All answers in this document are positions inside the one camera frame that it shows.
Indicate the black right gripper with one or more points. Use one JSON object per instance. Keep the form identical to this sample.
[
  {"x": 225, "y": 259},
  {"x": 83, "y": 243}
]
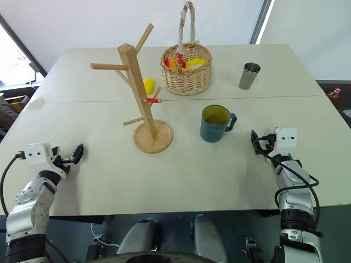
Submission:
[{"x": 266, "y": 145}]

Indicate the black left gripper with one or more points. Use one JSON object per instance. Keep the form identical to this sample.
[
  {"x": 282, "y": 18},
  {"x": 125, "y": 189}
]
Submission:
[{"x": 63, "y": 161}]

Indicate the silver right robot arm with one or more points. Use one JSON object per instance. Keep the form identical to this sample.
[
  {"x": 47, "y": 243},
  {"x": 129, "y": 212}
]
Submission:
[{"x": 297, "y": 191}]

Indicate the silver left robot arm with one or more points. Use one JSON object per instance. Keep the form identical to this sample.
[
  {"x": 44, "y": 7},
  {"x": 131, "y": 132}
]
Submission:
[{"x": 30, "y": 197}]

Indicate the stainless steel cup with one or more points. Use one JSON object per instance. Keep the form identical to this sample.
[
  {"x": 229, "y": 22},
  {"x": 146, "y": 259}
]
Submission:
[{"x": 248, "y": 78}]

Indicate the wooden mug tree stand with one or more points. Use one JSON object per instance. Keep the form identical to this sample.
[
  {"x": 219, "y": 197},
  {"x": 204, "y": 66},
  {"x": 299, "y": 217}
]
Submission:
[{"x": 131, "y": 71}]

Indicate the blue mug with yellow inside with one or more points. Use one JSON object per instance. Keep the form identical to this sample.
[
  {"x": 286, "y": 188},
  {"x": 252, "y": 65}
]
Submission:
[{"x": 214, "y": 131}]

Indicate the brown box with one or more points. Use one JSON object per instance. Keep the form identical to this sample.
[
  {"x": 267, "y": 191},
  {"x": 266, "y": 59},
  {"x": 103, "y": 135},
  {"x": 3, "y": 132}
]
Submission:
[{"x": 12, "y": 109}]

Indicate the oil bottle with pink cap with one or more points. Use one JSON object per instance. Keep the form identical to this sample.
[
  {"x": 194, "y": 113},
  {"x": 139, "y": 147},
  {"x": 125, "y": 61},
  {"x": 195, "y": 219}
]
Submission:
[{"x": 334, "y": 96}]

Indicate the yellow toy fruit in basket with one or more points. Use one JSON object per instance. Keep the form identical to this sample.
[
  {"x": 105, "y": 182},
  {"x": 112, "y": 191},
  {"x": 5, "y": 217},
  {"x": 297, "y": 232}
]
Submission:
[{"x": 195, "y": 63}]

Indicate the dark side table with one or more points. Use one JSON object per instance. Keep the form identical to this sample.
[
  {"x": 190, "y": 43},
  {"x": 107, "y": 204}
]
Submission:
[{"x": 337, "y": 85}]

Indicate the small yellow toy fruit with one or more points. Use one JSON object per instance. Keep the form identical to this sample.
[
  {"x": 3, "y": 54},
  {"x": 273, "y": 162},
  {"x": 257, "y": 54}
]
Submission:
[{"x": 149, "y": 85}]

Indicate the silver left robot leg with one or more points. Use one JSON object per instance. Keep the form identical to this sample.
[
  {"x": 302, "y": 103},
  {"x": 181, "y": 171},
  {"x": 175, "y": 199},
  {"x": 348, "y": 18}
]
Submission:
[{"x": 137, "y": 235}]

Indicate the silver robot leg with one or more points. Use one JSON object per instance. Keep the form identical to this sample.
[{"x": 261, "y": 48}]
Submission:
[
  {"x": 137, "y": 235},
  {"x": 207, "y": 238}
]

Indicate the silver right robot leg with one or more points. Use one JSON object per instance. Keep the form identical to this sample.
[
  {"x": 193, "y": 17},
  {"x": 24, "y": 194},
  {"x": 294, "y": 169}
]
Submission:
[{"x": 207, "y": 238}]

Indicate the orange toy fruit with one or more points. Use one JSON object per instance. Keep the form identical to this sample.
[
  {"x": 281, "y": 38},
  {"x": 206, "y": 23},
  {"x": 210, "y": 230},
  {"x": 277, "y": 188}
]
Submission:
[{"x": 171, "y": 63}]

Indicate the dark rounded robot torso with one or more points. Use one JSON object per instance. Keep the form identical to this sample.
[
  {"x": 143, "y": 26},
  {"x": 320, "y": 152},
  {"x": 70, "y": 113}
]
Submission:
[{"x": 153, "y": 257}]

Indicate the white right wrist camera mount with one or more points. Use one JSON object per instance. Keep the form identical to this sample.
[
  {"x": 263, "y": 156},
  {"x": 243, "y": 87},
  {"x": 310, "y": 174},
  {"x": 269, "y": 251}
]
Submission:
[{"x": 286, "y": 137}]

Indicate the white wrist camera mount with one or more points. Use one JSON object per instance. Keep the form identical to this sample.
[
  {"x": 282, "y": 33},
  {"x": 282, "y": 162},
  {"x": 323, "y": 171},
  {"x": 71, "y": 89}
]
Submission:
[
  {"x": 286, "y": 137},
  {"x": 37, "y": 154}
]

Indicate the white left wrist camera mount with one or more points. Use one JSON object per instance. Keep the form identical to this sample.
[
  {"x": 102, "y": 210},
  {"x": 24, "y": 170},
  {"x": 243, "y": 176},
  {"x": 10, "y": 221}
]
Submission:
[{"x": 37, "y": 154}]

